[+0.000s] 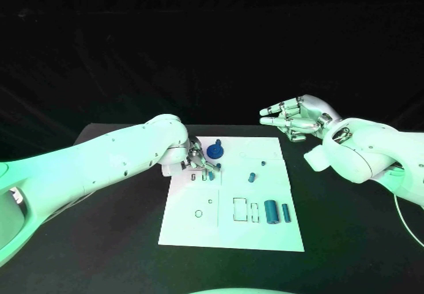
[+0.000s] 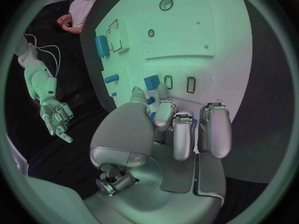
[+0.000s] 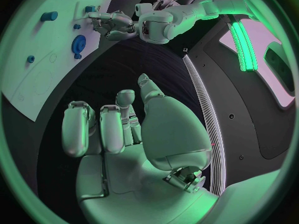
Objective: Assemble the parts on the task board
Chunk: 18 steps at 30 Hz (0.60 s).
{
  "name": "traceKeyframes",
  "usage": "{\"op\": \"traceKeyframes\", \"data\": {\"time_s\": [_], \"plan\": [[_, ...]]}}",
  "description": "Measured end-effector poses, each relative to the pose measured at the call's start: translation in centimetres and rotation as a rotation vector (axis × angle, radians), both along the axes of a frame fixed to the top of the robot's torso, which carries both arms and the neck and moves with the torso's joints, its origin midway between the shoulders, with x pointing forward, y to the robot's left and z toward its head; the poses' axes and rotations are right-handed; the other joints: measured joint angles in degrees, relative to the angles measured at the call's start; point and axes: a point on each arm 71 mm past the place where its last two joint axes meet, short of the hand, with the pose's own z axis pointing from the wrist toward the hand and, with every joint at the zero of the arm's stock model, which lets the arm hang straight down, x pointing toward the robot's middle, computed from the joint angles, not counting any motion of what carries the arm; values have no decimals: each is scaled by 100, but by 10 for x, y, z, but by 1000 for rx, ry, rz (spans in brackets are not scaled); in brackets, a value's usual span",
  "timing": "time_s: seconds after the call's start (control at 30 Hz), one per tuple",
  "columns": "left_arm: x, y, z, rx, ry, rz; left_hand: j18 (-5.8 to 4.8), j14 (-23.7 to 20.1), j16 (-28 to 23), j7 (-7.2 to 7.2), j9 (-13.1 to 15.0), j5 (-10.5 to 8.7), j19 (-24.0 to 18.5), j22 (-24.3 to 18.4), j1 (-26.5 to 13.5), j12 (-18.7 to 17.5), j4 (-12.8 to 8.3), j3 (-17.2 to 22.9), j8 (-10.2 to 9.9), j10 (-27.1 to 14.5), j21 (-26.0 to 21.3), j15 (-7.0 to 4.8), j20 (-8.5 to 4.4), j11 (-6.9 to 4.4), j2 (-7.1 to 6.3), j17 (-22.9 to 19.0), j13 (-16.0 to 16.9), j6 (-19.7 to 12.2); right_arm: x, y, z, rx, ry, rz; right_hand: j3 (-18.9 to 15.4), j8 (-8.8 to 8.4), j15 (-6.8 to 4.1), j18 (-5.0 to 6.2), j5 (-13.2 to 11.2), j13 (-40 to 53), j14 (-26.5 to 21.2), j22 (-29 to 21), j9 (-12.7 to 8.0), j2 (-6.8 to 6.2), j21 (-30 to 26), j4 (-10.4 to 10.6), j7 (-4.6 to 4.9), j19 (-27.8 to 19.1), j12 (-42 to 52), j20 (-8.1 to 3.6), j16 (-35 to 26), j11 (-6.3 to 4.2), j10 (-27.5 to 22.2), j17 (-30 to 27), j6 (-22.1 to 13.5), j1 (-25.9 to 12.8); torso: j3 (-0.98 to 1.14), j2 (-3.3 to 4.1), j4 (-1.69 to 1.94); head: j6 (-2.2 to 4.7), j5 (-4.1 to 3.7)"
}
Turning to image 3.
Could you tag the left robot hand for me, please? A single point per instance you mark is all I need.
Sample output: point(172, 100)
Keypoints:
point(116, 23)

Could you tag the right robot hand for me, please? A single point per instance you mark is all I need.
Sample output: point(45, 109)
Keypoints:
point(172, 134)

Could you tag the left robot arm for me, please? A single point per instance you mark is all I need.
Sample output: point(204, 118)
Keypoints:
point(177, 20)

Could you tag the white task board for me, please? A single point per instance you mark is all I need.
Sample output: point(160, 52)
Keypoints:
point(46, 41)

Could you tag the blue block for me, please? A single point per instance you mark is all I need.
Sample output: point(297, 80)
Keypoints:
point(89, 9)

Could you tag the small blue peg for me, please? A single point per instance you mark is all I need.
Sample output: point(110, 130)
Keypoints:
point(77, 26)

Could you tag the small blue gear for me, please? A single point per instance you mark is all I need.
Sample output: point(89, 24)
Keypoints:
point(77, 56)

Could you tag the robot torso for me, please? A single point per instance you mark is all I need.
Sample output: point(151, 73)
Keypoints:
point(233, 115)

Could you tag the blue short cylinder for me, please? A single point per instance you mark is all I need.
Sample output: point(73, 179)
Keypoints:
point(49, 16)

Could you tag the glowing light bar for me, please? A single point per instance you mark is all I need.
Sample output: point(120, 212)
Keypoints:
point(244, 46)

